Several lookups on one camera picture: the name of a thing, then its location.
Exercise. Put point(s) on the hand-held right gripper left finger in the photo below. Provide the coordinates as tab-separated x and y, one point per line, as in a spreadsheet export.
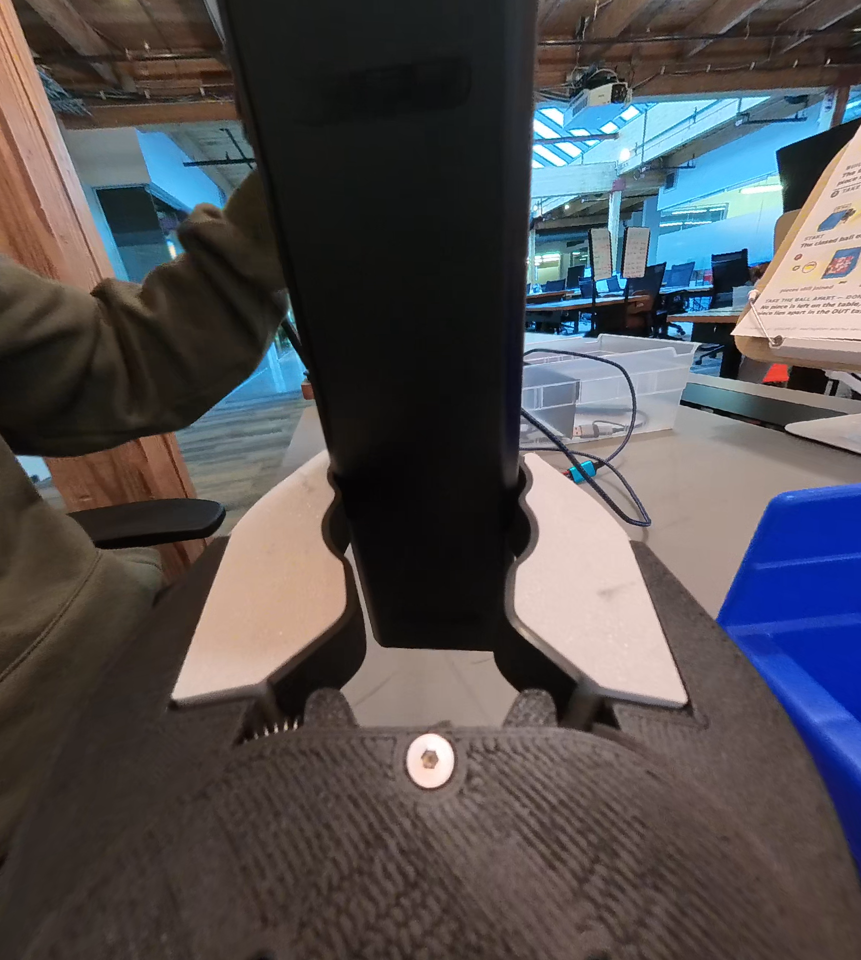
273	600

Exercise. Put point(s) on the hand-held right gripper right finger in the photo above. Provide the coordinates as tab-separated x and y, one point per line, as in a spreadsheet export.
595	600

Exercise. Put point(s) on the black USB hub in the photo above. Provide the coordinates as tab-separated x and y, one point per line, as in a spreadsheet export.
393	300

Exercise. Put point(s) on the person's left forearm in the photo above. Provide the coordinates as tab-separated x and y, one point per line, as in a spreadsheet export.
175	322

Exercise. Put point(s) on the black chair armrest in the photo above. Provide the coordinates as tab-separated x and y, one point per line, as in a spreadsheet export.
153	521

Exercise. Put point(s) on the grey metal divider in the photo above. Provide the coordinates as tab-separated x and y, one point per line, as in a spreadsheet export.
550	409

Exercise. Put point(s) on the clear plastic bin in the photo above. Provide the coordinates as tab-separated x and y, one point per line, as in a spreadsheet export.
640	382

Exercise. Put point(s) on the blue plastic bin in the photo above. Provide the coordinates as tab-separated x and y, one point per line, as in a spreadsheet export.
828	637

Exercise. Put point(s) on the person's olive sweatshirt torso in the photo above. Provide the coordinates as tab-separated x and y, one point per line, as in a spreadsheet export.
18	600

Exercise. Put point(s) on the black flat panel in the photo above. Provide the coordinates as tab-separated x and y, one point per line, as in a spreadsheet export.
760	405

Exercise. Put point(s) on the white board stand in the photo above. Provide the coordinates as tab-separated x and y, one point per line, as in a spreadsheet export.
858	427

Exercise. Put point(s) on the paper flip chart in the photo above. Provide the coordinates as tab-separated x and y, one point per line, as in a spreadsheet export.
601	253
635	252

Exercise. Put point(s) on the instruction sheet on wooden board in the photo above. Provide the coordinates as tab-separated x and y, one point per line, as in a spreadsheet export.
850	247

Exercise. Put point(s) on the skylight window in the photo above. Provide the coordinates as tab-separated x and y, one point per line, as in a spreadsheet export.
588	131

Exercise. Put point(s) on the black monitor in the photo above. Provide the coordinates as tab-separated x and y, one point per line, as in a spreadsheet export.
813	169

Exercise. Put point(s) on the ceiling projector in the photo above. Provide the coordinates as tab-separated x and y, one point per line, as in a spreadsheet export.
599	94

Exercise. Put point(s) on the wooden pillar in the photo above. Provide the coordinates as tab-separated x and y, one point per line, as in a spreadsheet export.
3	150

